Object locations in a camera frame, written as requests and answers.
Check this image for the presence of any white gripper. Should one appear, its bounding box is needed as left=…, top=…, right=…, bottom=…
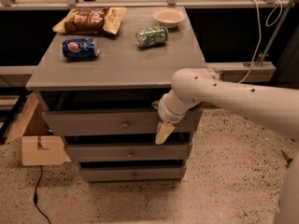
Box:
left=151, top=100, right=185, bottom=145

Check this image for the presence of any grey top drawer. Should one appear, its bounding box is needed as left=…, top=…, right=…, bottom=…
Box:
left=41, top=106, right=204, bottom=137

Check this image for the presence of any grey drawer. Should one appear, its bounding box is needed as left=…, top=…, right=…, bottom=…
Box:
left=41, top=106, right=204, bottom=137
left=79, top=165, right=186, bottom=182
left=66, top=142, right=192, bottom=162

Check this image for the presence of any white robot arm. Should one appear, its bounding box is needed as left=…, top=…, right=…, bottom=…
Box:
left=155, top=68, right=299, bottom=224

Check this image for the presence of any grey middle drawer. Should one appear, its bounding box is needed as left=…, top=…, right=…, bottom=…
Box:
left=66, top=142, right=192, bottom=162

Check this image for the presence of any grey bottom drawer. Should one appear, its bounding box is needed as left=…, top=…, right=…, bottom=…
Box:
left=79, top=165, right=186, bottom=182

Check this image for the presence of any grey drawer cabinet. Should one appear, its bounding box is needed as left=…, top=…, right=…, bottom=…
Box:
left=26, top=7, right=206, bottom=170

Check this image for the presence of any green soda can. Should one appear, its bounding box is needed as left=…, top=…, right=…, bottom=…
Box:
left=135, top=26, right=168, bottom=49

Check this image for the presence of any white bowl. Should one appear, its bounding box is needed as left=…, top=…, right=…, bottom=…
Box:
left=153, top=8, right=186, bottom=29

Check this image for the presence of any blue pepsi can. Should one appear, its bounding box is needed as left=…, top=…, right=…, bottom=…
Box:
left=61, top=37, right=99, bottom=60

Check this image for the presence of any black floor tool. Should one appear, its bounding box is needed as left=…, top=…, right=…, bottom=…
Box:
left=280, top=150, right=292, bottom=168

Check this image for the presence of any wooden box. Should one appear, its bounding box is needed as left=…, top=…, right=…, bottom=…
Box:
left=6, top=93, right=71, bottom=166

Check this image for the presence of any brown yellow chip bag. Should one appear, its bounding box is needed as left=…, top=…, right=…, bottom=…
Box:
left=52, top=7, right=126, bottom=35

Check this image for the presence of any metal stand pole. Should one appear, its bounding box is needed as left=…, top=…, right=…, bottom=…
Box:
left=251, top=0, right=295, bottom=67

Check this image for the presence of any black floor cable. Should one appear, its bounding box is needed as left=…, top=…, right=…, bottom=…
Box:
left=33, top=165, right=52, bottom=224

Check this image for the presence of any white hanging cable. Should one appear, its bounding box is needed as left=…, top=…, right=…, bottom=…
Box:
left=238, top=0, right=284, bottom=84

